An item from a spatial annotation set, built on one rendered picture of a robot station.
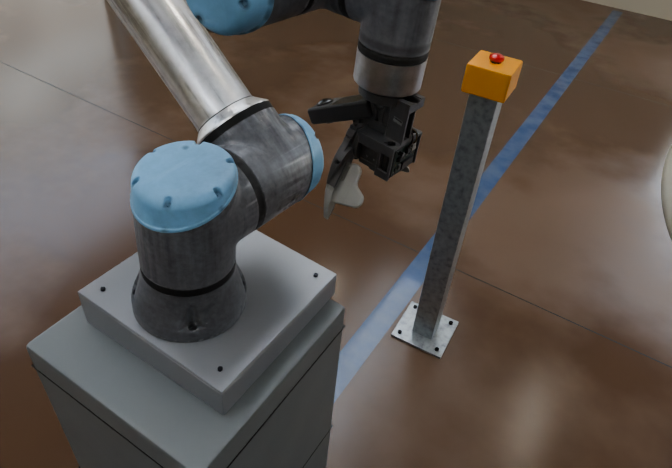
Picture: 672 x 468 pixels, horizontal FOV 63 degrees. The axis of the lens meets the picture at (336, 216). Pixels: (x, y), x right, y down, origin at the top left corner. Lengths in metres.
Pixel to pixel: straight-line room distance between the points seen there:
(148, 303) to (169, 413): 0.17
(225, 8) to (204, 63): 0.34
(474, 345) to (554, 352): 0.30
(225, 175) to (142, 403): 0.39
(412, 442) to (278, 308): 1.03
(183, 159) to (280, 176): 0.16
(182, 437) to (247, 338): 0.17
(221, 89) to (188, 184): 0.21
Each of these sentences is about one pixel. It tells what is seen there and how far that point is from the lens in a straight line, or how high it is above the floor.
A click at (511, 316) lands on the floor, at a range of 2.34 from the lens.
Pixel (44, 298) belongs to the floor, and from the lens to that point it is 2.40.
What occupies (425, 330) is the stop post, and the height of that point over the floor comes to 0.04.
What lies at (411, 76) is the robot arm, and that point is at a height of 1.35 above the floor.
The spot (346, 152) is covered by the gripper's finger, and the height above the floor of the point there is 1.23.
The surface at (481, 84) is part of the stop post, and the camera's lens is 1.51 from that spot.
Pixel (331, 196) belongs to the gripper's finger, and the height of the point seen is 1.17.
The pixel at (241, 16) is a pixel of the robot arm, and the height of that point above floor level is 1.43.
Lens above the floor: 1.63
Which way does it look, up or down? 39 degrees down
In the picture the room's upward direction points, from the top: 5 degrees clockwise
